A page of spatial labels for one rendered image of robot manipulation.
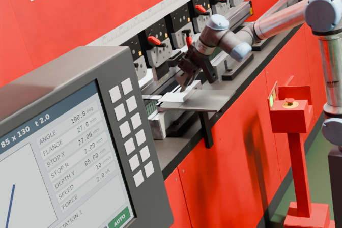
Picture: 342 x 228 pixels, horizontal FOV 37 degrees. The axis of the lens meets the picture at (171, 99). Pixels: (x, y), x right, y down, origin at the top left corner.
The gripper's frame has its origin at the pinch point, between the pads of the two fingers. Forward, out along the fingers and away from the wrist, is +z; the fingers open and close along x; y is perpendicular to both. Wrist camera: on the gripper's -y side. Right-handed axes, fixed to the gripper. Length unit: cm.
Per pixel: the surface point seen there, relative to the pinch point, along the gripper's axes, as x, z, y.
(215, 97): -0.7, -4.1, -12.1
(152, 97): 1.6, 14.0, 10.3
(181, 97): 0.7, 5.4, -0.4
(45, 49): 61, -27, 31
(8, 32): 89, -52, 24
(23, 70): 89, -45, 18
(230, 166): -15.2, 33.3, -33.9
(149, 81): -20.5, 26.6, 21.2
